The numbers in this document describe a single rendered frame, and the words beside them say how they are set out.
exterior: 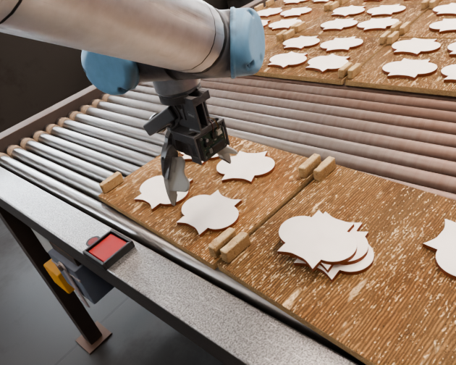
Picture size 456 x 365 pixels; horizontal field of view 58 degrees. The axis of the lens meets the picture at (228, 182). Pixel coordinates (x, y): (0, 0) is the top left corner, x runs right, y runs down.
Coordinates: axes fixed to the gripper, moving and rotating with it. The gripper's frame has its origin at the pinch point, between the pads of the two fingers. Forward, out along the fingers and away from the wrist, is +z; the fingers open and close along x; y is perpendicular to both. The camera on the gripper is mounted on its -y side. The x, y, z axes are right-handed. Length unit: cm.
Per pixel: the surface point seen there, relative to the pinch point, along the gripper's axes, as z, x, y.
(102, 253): 8.7, -19.5, -11.8
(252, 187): 7.8, 10.8, 2.2
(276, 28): 8, 100, -63
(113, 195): 8.2, -7.4, -26.4
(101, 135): 11, 11, -64
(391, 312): 7.3, -1.6, 39.3
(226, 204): 7.0, 3.2, 2.0
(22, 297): 103, -33, -142
